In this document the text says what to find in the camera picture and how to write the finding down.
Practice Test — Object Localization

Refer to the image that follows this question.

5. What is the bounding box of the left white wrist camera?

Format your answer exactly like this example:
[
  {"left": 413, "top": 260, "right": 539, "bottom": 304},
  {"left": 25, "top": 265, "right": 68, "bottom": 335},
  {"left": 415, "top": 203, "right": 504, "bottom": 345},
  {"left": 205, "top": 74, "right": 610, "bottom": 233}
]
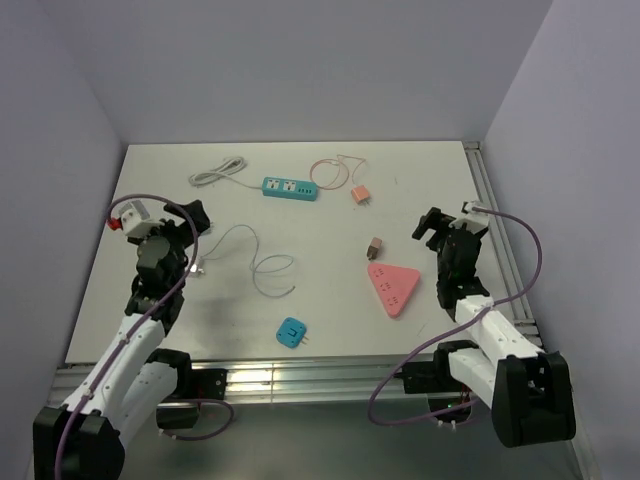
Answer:
[{"left": 118, "top": 200, "right": 160, "bottom": 239}]

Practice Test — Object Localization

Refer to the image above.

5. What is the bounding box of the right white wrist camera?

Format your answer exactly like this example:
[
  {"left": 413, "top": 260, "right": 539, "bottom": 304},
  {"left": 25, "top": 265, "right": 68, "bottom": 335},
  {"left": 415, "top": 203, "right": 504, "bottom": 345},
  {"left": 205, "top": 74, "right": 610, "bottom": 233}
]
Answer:
[{"left": 459, "top": 201, "right": 490, "bottom": 229}]

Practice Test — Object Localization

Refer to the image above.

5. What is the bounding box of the brown small plug adapter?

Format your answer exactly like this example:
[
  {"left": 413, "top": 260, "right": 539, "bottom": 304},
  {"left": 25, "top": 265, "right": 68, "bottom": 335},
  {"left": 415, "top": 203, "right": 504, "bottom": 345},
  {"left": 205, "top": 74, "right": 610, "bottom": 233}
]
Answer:
[{"left": 366, "top": 237, "right": 383, "bottom": 261}]

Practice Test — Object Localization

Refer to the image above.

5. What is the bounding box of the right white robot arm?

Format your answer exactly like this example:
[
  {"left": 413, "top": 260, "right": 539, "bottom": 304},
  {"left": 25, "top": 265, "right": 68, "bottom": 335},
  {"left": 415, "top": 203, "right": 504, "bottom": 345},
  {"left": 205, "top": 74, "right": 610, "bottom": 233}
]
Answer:
[{"left": 412, "top": 202, "right": 576, "bottom": 448}]

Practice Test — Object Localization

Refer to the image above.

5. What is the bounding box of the blue square plug adapter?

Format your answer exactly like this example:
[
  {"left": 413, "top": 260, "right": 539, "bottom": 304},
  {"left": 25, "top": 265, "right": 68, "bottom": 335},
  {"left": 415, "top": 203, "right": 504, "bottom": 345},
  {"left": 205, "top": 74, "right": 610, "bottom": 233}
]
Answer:
[{"left": 275, "top": 317, "right": 307, "bottom": 349}]

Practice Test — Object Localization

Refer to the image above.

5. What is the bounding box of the white power cord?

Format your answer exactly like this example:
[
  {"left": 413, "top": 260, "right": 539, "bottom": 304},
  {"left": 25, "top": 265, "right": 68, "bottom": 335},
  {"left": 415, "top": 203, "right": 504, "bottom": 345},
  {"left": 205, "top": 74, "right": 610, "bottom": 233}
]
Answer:
[{"left": 188, "top": 156, "right": 264, "bottom": 191}]

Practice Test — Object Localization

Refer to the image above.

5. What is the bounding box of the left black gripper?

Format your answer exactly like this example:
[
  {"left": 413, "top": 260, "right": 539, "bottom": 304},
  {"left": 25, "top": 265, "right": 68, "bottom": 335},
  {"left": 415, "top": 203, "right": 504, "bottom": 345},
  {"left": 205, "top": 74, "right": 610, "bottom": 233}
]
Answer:
[{"left": 128, "top": 200, "right": 209, "bottom": 290}]

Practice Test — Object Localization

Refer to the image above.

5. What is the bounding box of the pink USB charger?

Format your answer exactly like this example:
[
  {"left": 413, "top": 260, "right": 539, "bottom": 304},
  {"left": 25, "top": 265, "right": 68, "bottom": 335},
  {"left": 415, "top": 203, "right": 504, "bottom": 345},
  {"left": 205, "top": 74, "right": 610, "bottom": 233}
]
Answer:
[{"left": 351, "top": 185, "right": 371, "bottom": 205}]

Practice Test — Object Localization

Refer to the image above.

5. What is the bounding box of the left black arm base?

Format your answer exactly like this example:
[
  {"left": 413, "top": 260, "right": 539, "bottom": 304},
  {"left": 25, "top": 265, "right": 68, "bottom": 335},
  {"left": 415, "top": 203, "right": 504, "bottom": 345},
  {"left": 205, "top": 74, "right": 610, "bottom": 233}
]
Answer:
[{"left": 155, "top": 368, "right": 228, "bottom": 430}]

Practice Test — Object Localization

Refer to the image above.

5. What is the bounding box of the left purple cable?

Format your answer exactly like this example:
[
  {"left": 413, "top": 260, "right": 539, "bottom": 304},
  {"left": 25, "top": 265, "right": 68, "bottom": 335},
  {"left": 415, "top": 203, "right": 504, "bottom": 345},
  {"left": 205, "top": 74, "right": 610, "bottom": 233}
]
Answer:
[{"left": 52, "top": 194, "right": 236, "bottom": 480}]

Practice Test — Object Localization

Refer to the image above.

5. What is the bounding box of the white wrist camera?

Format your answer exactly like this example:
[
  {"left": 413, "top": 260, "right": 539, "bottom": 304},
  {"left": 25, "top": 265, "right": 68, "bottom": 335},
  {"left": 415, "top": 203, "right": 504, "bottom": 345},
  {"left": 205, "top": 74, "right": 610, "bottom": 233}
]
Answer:
[
  {"left": 118, "top": 200, "right": 160, "bottom": 239},
  {"left": 459, "top": 201, "right": 490, "bottom": 229}
]

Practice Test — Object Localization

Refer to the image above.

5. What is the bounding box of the aluminium rail frame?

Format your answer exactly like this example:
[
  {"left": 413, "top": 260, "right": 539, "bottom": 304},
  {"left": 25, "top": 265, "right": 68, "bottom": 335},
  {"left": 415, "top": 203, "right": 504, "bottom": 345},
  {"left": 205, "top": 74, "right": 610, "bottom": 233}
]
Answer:
[{"left": 24, "top": 140, "right": 601, "bottom": 480}]

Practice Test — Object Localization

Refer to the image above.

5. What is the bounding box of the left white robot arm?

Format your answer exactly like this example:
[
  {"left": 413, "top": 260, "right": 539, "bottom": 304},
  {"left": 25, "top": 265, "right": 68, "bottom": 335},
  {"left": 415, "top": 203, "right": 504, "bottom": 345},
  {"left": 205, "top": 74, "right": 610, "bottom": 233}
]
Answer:
[{"left": 33, "top": 194, "right": 211, "bottom": 479}]

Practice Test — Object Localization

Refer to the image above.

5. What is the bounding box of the pink triangular power strip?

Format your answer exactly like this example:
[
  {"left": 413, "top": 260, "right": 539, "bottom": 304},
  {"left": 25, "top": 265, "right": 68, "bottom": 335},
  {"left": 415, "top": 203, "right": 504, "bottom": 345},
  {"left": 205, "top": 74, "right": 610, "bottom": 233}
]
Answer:
[{"left": 367, "top": 263, "right": 421, "bottom": 319}]

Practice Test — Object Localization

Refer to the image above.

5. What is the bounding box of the teal power strip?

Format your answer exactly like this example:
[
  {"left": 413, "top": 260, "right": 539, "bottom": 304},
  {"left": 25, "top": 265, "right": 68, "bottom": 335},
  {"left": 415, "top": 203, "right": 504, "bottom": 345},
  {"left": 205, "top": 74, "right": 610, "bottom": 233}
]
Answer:
[{"left": 261, "top": 177, "right": 318, "bottom": 201}]

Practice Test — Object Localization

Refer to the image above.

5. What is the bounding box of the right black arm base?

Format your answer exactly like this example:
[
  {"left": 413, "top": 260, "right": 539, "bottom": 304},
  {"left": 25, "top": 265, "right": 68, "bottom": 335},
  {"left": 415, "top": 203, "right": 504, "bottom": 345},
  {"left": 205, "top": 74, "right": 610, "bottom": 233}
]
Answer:
[{"left": 394, "top": 360, "right": 471, "bottom": 411}]

